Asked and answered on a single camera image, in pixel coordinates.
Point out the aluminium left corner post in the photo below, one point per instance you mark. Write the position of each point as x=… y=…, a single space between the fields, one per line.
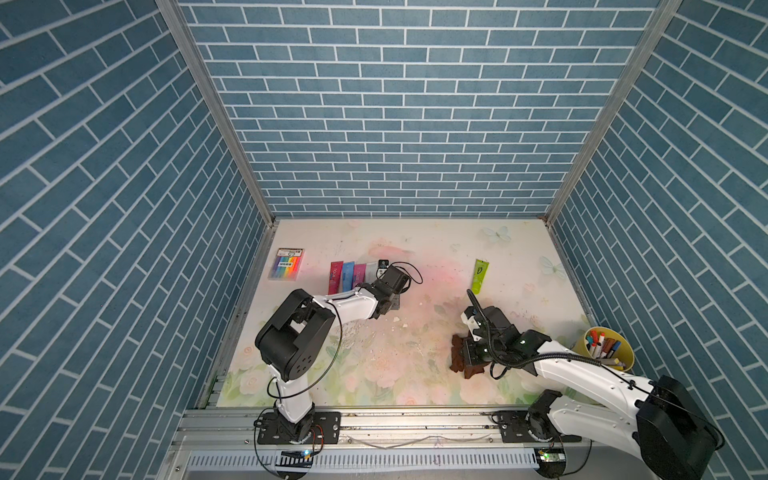
x=181 y=33

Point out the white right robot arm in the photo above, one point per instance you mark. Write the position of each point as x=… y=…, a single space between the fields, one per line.
x=656 y=421

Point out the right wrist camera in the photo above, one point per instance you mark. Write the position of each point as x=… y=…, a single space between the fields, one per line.
x=469 y=320

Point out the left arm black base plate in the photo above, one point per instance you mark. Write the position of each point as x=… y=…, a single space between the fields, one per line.
x=275 y=429

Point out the magenta toothpaste tube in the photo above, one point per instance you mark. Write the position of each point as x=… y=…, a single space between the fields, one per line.
x=359 y=274

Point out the blue toothpaste tube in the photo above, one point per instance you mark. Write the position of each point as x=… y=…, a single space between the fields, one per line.
x=347 y=276

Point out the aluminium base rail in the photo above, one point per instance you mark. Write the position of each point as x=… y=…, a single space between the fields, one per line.
x=438 y=442

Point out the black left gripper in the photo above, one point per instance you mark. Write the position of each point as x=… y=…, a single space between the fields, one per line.
x=395 y=303

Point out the rainbow highlighter pen pack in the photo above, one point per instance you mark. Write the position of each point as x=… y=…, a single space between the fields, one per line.
x=286 y=265

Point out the aluminium right corner post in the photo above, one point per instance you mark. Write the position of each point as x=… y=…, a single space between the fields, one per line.
x=657 y=25

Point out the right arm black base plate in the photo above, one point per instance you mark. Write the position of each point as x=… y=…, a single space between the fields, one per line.
x=518 y=426

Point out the green toothpaste tube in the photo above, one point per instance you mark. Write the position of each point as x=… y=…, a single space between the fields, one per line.
x=479 y=272

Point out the yellow cup of markers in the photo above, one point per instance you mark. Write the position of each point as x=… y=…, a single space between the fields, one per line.
x=607 y=345

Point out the red toothpaste tube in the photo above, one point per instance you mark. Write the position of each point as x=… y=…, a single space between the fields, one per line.
x=334 y=281

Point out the brown wiping cloth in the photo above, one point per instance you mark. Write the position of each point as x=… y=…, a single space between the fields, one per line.
x=465 y=358

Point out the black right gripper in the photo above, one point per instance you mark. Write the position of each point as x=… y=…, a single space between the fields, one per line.
x=468 y=353

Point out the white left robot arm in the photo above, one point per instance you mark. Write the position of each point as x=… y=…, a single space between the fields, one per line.
x=291 y=340

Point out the aluminium corner post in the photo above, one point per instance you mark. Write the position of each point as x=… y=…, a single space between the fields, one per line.
x=181 y=33
x=657 y=25

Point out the white pink-capped toothpaste tube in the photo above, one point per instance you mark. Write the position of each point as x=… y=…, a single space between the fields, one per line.
x=371 y=272

